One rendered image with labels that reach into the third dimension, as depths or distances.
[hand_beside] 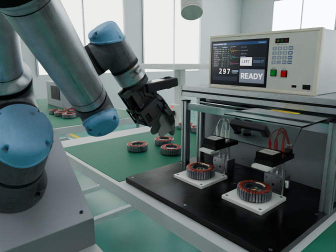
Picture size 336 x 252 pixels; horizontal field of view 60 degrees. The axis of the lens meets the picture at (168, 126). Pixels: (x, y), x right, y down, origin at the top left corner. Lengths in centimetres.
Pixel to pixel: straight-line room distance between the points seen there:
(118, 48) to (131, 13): 566
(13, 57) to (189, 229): 63
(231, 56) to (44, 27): 84
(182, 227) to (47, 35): 67
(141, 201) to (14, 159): 55
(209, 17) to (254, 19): 141
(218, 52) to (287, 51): 28
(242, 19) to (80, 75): 850
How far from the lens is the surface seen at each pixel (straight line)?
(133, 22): 636
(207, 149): 117
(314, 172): 120
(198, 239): 88
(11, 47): 63
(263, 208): 97
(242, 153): 133
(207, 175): 112
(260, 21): 861
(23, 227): 78
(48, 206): 81
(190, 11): 227
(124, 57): 70
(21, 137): 62
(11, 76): 67
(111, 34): 69
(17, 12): 43
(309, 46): 102
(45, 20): 44
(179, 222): 92
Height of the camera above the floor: 122
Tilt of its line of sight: 13 degrees down
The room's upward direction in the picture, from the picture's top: straight up
